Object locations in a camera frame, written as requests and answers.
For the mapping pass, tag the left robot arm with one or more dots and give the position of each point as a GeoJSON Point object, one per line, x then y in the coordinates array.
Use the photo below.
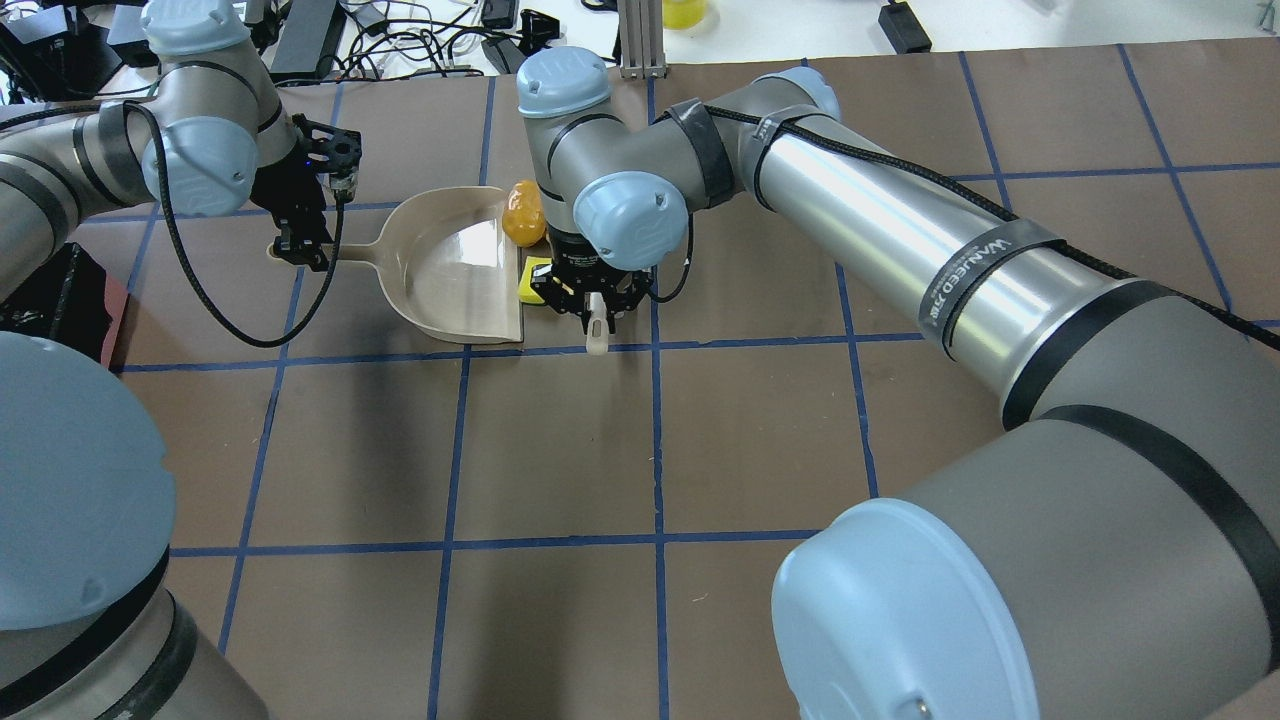
{"type": "Point", "coordinates": [90, 630]}

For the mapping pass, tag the orange yellow toy fruit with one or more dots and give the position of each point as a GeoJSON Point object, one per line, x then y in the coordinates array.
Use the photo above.
{"type": "Point", "coordinates": [523, 219]}

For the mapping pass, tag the yellow cup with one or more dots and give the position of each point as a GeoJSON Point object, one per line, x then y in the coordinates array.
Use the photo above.
{"type": "Point", "coordinates": [682, 14]}

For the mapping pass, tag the yellow sponge piece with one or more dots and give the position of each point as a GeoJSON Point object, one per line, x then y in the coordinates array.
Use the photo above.
{"type": "Point", "coordinates": [527, 293]}

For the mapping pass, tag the beige plastic dustpan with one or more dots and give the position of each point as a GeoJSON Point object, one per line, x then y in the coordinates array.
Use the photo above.
{"type": "Point", "coordinates": [445, 265]}

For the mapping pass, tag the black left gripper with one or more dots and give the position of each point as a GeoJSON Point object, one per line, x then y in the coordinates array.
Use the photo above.
{"type": "Point", "coordinates": [287, 193]}

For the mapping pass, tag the white hand brush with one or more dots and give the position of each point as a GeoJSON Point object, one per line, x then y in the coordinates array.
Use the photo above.
{"type": "Point", "coordinates": [597, 331]}

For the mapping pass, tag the aluminium frame post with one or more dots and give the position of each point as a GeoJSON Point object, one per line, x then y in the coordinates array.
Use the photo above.
{"type": "Point", "coordinates": [640, 32]}

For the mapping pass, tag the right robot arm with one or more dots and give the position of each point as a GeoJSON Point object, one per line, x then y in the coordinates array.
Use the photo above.
{"type": "Point", "coordinates": [1113, 555]}

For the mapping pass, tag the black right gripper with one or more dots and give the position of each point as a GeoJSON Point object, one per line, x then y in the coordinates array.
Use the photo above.
{"type": "Point", "coordinates": [585, 263]}

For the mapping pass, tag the black power adapter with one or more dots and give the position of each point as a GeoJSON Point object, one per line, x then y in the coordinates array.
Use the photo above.
{"type": "Point", "coordinates": [903, 29]}

